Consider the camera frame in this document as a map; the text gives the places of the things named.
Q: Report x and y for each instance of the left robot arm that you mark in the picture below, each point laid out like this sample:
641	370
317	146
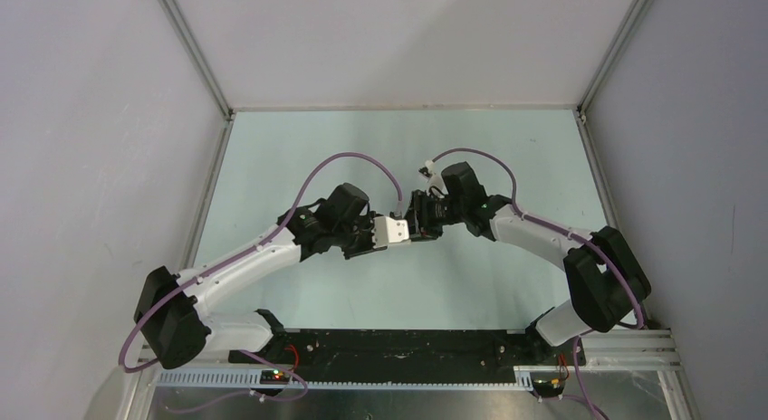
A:
178	313

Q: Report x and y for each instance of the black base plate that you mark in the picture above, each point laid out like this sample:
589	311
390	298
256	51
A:
419	356

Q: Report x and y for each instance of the aluminium frame rail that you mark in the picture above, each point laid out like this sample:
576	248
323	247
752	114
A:
196	55

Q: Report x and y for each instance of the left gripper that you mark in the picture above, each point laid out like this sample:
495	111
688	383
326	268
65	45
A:
367	221

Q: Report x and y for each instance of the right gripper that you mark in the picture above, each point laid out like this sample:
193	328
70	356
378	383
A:
418	214

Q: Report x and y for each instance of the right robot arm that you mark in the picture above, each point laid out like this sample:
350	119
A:
605	280

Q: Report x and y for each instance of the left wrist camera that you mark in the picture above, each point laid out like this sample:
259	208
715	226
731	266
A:
387	229

